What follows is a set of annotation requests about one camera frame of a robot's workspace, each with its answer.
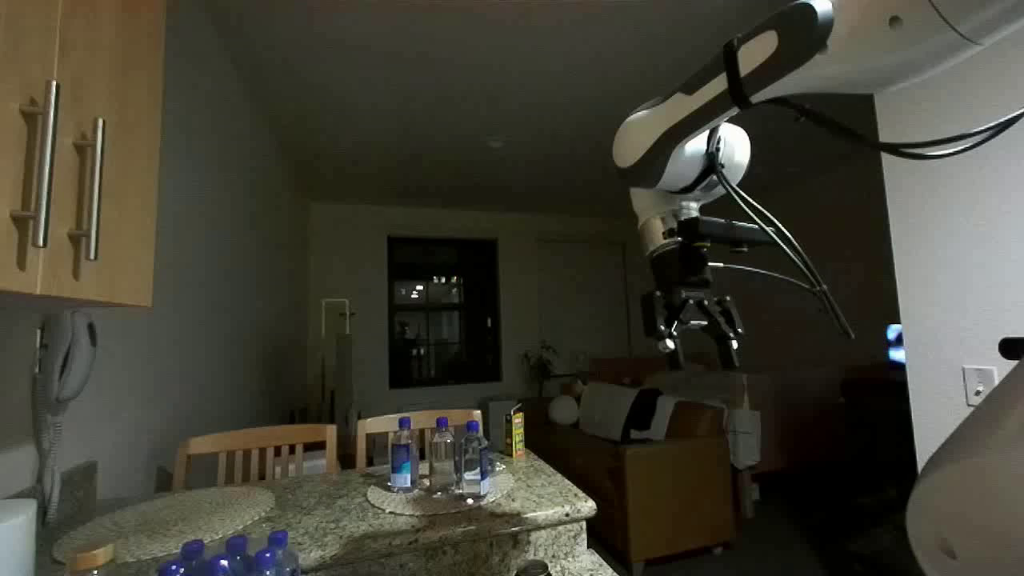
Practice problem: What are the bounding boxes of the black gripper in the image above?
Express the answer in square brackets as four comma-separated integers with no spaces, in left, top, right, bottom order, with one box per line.
[641,236,748,376]

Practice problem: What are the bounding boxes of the brown sofa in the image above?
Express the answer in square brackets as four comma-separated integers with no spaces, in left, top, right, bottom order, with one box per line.
[588,351,781,409]

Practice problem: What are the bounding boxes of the white black bag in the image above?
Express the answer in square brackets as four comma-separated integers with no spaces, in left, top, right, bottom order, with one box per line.
[574,378,681,445]

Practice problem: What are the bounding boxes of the white hanging bag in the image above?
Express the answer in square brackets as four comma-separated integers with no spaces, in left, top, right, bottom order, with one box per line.
[723,404,765,475]

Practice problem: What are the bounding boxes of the round white object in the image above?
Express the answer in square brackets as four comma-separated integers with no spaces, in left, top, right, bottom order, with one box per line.
[542,391,582,432]

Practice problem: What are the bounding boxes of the potted house plant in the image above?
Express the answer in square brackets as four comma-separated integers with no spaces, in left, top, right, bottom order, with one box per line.
[519,341,565,397]

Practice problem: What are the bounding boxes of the wooden sideboard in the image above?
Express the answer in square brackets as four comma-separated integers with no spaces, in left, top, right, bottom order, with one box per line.
[533,419,741,570]

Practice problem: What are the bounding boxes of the glowing blue screen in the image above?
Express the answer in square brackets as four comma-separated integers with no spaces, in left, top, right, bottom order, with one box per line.
[880,320,909,370]

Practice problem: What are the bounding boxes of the small yellow box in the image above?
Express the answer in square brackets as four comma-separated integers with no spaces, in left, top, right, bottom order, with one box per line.
[504,408,531,463]

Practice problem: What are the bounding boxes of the dark window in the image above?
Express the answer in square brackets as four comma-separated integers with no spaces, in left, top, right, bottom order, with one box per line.
[385,235,504,391]

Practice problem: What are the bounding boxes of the blue label water bottle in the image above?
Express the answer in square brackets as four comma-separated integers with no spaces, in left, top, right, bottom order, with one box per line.
[456,415,498,502]
[385,412,422,498]
[426,412,461,498]

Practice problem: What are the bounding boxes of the light wooden chair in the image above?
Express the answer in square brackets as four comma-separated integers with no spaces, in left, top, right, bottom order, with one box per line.
[168,423,341,494]
[353,408,485,475]

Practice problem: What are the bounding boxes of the round woven placemat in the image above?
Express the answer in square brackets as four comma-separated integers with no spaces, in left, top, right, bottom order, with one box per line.
[364,468,519,522]
[49,484,281,567]

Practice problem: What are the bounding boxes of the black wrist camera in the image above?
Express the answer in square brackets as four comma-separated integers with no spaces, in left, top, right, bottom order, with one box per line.
[681,214,778,258]

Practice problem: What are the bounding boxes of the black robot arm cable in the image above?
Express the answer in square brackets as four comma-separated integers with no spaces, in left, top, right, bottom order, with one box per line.
[706,93,1024,343]

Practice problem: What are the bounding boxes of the white wall light switch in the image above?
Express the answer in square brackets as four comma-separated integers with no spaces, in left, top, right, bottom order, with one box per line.
[961,364,999,409]

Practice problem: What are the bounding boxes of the white tall frame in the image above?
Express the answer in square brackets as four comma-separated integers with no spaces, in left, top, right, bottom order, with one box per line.
[315,295,361,428]

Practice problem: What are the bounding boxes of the metal cabinet bar handle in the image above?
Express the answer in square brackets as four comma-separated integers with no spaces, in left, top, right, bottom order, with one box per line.
[10,77,62,253]
[68,111,112,265]

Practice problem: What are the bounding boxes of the light wooden wall cabinet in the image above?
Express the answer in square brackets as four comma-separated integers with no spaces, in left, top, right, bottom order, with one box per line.
[0,0,168,311]

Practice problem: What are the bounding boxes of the grey wall outlet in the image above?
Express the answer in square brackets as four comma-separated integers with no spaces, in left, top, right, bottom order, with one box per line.
[58,458,103,526]

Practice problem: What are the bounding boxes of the small wooden ring stand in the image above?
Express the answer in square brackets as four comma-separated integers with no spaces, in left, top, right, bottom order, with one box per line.
[62,542,119,576]

